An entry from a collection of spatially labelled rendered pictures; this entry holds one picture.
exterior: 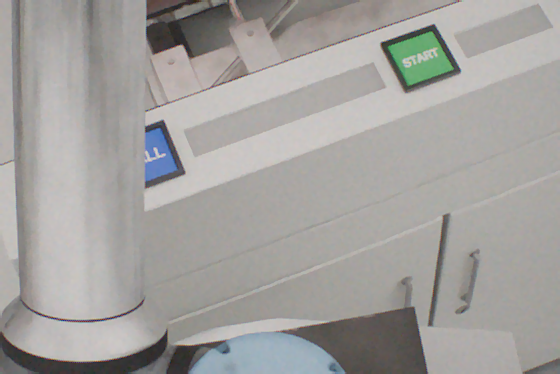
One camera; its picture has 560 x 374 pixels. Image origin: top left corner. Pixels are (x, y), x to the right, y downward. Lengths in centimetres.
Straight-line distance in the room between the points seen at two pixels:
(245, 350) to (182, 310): 45
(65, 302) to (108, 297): 3
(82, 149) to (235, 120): 37
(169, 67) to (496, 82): 31
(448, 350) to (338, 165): 20
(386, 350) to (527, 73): 28
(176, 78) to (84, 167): 44
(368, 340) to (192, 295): 24
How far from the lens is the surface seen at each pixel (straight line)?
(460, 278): 154
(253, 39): 127
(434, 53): 119
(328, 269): 136
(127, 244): 85
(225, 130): 116
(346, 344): 111
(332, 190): 121
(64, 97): 80
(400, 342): 111
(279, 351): 87
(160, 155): 114
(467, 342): 121
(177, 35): 135
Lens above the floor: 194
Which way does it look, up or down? 60 degrees down
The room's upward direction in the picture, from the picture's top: 9 degrees counter-clockwise
